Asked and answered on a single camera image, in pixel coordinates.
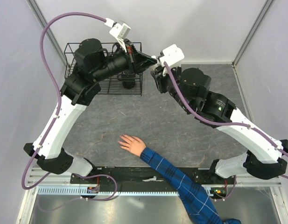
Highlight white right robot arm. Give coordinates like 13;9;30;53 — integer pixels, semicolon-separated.
150;66;288;184

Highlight blue plaid sleeve forearm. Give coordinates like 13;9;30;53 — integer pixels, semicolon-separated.
140;147;241;224

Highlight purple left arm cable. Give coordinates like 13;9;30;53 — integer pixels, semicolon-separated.
21;12;118;212

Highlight grey cable duct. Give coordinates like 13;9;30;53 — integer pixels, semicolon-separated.
37;186;179;196

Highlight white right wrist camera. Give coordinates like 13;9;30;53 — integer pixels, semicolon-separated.
152;44;184;68

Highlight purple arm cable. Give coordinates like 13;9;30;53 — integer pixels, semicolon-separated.
21;12;118;212
163;62;288;182

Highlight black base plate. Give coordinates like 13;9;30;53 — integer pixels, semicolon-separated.
70;167;234;191

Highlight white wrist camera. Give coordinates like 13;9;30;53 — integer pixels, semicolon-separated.
152;44;184;68
105;18;131;52

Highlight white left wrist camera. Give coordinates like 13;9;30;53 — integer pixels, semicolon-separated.
105;18;131;52

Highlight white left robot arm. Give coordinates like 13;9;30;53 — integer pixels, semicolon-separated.
23;38;157;183

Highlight person's hand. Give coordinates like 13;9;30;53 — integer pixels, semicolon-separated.
119;134;146;157

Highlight black mug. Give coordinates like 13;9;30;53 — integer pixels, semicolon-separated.
117;72;136;89

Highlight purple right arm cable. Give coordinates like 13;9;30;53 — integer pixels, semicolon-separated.
163;62;288;182

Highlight black wire rack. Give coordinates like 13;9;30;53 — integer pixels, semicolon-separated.
63;42;143;96

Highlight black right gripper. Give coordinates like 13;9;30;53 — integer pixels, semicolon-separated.
150;63;192;113

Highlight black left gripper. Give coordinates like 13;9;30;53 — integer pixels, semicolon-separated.
94;39;158;83

